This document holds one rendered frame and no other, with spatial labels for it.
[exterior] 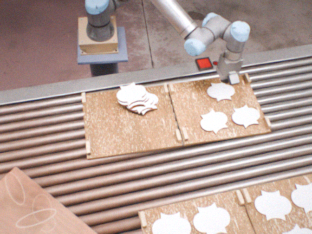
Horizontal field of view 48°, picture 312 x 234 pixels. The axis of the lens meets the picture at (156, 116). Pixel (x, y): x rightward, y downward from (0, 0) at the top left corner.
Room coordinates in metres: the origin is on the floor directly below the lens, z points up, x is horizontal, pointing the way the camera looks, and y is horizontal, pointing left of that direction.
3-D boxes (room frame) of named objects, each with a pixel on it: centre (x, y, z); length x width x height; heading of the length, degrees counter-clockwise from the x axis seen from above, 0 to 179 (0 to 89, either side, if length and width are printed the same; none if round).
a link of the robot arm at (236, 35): (1.10, -0.30, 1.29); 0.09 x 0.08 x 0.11; 53
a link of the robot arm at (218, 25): (1.14, -0.21, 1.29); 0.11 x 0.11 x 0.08; 53
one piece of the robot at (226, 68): (1.07, -0.31, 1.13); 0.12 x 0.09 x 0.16; 22
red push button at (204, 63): (1.29, -0.23, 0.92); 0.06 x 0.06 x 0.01; 18
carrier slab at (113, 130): (0.90, 0.12, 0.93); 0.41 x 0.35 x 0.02; 105
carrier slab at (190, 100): (1.01, -0.29, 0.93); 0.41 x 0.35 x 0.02; 105
